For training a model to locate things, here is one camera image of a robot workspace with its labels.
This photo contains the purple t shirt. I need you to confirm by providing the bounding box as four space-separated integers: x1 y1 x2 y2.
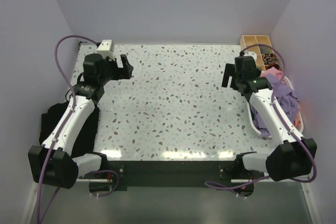
250 82 301 137

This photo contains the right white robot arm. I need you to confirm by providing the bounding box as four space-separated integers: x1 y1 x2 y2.
222 56 317 182

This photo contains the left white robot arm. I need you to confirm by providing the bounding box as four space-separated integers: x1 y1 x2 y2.
28 54 134 189

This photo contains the patterned cloth in box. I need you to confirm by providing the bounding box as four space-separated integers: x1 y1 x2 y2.
262 53 278 65

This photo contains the pink t shirt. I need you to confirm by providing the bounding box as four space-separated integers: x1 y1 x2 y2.
260 67 283 80

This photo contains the wooden compartment box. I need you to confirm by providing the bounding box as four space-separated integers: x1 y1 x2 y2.
240 35 279 71

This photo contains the white laundry basket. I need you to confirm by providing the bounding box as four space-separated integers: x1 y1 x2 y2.
247 77 303 138

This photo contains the black folded t shirt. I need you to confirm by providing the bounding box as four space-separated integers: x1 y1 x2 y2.
39 102 100 158

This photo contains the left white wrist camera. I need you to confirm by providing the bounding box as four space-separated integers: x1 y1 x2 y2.
96 39 115 61

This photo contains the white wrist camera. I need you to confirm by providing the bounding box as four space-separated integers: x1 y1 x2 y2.
96 39 115 61
239 51 257 61

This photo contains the black cable on table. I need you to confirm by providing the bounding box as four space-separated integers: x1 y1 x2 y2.
64 73 85 101

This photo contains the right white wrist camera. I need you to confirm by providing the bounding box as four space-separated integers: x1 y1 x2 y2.
239 51 257 61

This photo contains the black mounting base plate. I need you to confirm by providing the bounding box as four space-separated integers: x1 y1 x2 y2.
78 152 265 197

